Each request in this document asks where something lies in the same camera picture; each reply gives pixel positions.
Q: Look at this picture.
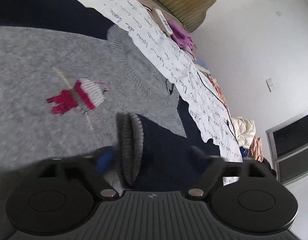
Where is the grey knit sweater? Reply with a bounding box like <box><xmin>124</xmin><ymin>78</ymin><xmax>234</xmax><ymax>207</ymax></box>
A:
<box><xmin>0</xmin><ymin>0</ymin><xmax>221</xmax><ymax>240</ymax></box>

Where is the pink peach garment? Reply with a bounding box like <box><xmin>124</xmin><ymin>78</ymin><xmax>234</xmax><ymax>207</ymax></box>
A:
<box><xmin>249</xmin><ymin>137</ymin><xmax>264</xmax><ymax>163</ymax></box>

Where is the cream white garment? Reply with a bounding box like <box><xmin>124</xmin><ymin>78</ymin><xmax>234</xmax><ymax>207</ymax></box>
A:
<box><xmin>231</xmin><ymin>117</ymin><xmax>256</xmax><ymax>149</ymax></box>

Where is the white bedsheet with blue script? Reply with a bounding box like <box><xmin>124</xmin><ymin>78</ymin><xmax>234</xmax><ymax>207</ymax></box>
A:
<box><xmin>77</xmin><ymin>0</ymin><xmax>242</xmax><ymax>162</ymax></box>

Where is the purple garment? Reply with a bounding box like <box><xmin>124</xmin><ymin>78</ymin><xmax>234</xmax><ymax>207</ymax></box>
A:
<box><xmin>168</xmin><ymin>20</ymin><xmax>194</xmax><ymax>51</ymax></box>

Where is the black cable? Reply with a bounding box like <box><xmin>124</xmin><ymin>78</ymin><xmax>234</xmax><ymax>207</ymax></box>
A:
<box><xmin>196</xmin><ymin>70</ymin><xmax>239</xmax><ymax>144</ymax></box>

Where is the window with grey frame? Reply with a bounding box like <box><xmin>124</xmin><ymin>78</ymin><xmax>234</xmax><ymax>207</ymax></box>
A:
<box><xmin>266</xmin><ymin>111</ymin><xmax>308</xmax><ymax>184</ymax></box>

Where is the white wall switch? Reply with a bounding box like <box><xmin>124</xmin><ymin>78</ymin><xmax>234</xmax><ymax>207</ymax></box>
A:
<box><xmin>266</xmin><ymin>79</ymin><xmax>275</xmax><ymax>93</ymax></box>

